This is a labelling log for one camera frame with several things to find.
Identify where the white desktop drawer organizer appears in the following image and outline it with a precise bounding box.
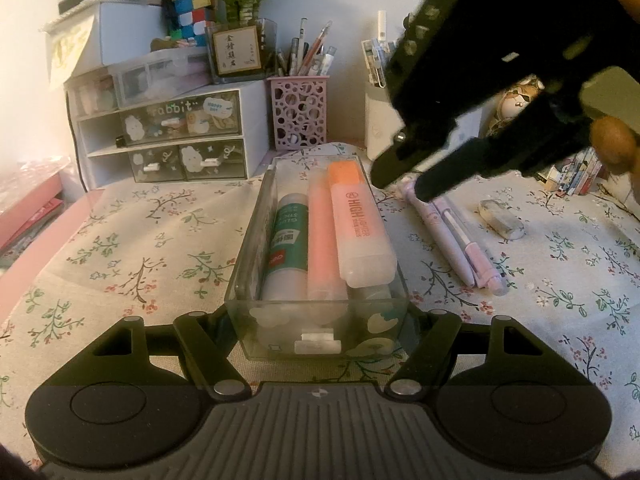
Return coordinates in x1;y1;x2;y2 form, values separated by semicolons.
64;79;274;192

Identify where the pink mesh pen holder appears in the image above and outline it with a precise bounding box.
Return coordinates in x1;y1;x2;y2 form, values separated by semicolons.
266;75;332;152

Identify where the pink highlighter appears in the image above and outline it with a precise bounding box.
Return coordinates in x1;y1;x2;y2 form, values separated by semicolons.
305;166;352;304

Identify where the stack of small books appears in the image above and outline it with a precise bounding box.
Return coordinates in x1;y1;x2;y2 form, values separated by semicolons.
539;146;609;197

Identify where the floral tablecloth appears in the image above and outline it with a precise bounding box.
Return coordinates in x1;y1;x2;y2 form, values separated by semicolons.
0;141;640;480

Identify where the pale purple patterned pen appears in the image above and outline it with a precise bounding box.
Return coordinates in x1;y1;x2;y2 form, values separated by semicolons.
399;181;474;287

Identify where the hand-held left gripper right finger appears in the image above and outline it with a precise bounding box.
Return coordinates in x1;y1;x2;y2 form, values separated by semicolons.
382;307;566;403

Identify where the white storage box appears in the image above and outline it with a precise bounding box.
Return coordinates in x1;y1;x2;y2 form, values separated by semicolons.
44;0;169;69

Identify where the cluster of slim gel pens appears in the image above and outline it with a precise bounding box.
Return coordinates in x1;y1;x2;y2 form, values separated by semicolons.
274;16;337;79

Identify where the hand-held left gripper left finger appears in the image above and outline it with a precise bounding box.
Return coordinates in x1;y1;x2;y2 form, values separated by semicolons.
70;309;253;403

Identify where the small clear drawer unit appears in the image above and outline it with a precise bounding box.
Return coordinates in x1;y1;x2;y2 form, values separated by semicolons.
106;49;212;109

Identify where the orange highlighter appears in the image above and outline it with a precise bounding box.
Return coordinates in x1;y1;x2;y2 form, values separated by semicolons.
327;159;399;289

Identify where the teal glue stick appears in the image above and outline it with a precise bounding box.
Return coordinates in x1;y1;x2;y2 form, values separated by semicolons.
260;194;312;302

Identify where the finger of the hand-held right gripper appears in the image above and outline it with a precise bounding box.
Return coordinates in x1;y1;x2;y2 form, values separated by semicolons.
372;119;457;189
415;124;567;202

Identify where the colourful puzzle cube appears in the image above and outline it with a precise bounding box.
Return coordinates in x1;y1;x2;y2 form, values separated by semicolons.
164;0;217;42

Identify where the yellowish paper sheet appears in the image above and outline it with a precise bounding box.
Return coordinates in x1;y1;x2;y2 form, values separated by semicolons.
45;13;97;93

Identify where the small clear eraser case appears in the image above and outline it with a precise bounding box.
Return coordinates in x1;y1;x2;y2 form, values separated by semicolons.
477;198;527;240

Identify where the white flower-shaped pen holder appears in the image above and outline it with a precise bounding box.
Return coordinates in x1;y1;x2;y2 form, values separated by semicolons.
363;76;417;162

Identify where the person's right hand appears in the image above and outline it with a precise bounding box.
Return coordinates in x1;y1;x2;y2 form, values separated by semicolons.
589;0;640;170

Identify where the purple white pen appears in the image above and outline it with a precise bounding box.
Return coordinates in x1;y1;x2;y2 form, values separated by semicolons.
434;198;507;295

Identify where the clear plastic drawer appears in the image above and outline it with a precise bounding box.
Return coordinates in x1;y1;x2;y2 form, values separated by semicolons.
223;154;414;362

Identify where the cat figurine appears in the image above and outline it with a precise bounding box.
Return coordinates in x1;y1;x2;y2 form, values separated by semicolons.
496;75;546;132

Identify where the bamboo plant in glass vase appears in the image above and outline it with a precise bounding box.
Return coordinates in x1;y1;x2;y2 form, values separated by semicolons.
199;0;297;84

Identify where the pink box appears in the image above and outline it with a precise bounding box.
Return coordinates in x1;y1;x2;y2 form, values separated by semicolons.
0;159;67;254

